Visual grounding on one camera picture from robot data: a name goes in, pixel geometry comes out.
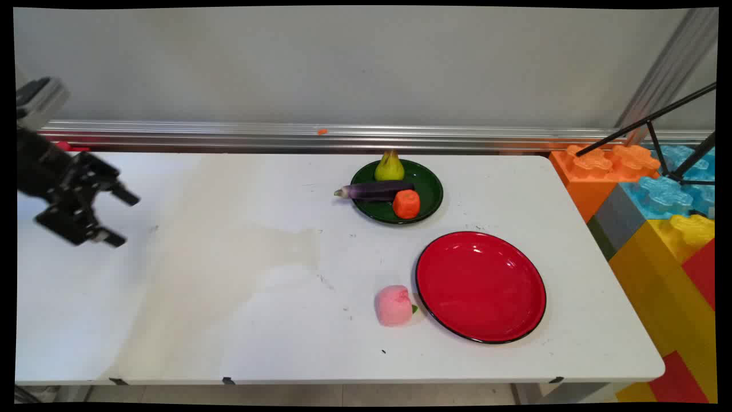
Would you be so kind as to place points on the horizontal aluminium rail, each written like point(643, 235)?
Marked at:
point(400, 138)

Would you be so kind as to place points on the dark green plate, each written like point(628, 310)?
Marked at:
point(429, 194)

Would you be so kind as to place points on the orange toy persimmon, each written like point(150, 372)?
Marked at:
point(406, 204)

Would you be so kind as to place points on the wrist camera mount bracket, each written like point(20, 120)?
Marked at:
point(40, 100)

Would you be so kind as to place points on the yellow-green toy pear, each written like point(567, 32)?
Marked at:
point(389, 167)

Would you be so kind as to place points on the pink toy peach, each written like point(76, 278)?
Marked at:
point(393, 306)

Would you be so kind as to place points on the red foam block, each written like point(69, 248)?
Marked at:
point(702, 274)

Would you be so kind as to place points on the grey foam block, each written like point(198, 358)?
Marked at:
point(620, 220)

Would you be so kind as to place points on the orange foam block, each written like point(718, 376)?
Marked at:
point(589, 171)

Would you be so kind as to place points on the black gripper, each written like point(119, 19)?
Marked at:
point(43, 166)

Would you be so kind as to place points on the red foam piece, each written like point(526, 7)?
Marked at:
point(71, 147)

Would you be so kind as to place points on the slanted aluminium post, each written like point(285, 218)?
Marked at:
point(669, 68)

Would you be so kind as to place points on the purple toy eggplant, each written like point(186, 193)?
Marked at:
point(377, 190)

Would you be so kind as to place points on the blue foam block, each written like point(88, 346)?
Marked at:
point(663, 194)

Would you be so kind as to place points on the black tripod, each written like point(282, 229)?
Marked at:
point(652, 123)

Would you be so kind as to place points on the red plate with black rim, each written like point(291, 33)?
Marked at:
point(480, 286)

